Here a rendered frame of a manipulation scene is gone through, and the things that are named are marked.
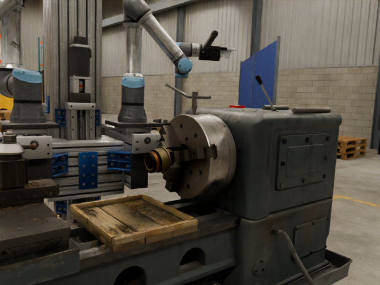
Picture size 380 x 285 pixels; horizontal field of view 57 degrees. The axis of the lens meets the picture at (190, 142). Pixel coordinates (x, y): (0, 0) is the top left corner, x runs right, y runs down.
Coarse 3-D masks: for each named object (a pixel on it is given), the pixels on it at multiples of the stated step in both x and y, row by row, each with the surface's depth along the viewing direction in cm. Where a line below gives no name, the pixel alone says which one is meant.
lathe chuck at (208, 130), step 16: (176, 128) 133; (192, 128) 125; (208, 128) 122; (192, 144) 125; (208, 144) 118; (224, 144) 123; (208, 160) 119; (224, 160) 122; (192, 176) 126; (208, 176) 119; (224, 176) 124; (192, 192) 127; (208, 192) 126
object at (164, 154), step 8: (152, 152) 120; (160, 152) 121; (168, 152) 121; (144, 160) 123; (152, 160) 119; (160, 160) 120; (168, 160) 121; (152, 168) 123; (160, 168) 121; (168, 168) 123
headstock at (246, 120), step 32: (256, 128) 123; (288, 128) 134; (320, 128) 148; (256, 160) 124; (288, 160) 136; (320, 160) 149; (224, 192) 136; (256, 192) 126; (288, 192) 140; (320, 192) 155
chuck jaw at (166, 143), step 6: (162, 126) 133; (168, 126) 134; (162, 132) 134; (168, 132) 132; (174, 132) 134; (162, 138) 130; (168, 138) 130; (174, 138) 132; (162, 144) 126; (168, 144) 128; (174, 144) 129; (180, 144) 131; (174, 150) 131
